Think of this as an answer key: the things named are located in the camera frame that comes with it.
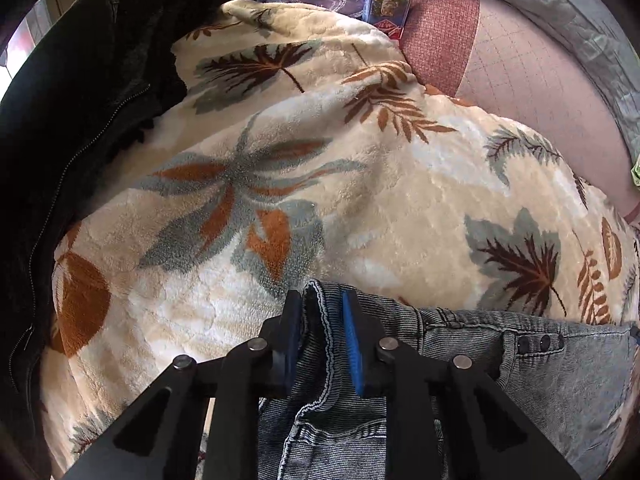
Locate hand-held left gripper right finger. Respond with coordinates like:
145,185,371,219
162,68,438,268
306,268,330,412
341,290,583,480

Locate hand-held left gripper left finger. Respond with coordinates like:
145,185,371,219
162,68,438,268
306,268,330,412
62,287,303,480

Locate grey denim pants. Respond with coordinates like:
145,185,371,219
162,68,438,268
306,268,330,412
257,279,633,480

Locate cream leaf printed blanket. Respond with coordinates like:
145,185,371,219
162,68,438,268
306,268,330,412
42,0,640,480

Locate black jacket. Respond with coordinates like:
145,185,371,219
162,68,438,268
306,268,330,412
0,0,236,480

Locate pink bed sheet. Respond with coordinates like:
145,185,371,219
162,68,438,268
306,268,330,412
400,0,640,231

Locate clear plastic bag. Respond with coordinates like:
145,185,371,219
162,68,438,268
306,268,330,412
260,0,371,21

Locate blue printed box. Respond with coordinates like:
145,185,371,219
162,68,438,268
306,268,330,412
361,0,413,40

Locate grey quilted pillow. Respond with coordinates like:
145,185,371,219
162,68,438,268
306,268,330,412
370,0,640,161

